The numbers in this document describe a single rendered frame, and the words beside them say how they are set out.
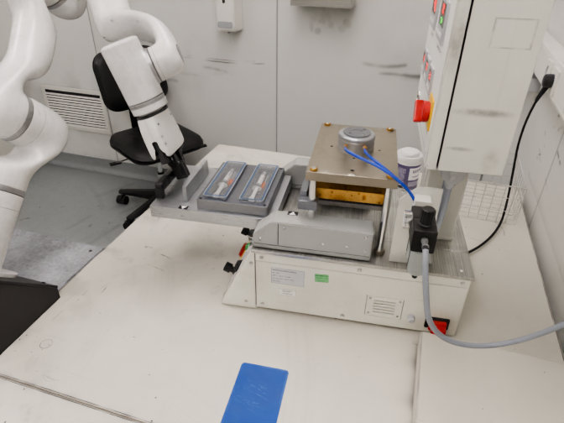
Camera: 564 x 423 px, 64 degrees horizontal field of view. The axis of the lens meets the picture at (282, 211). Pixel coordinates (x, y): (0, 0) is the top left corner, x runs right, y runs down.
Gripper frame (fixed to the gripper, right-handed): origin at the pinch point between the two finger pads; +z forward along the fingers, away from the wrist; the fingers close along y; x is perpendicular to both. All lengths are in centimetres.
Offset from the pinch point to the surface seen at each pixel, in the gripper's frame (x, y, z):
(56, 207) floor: -170, -120, 46
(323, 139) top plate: 35.6, -3.1, 2.5
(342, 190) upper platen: 39.1, 10.3, 9.4
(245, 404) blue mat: 16, 42, 34
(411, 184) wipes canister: 50, -47, 41
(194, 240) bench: -10.4, -6.7, 24.0
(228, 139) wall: -60, -163, 45
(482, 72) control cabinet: 67, 16, -9
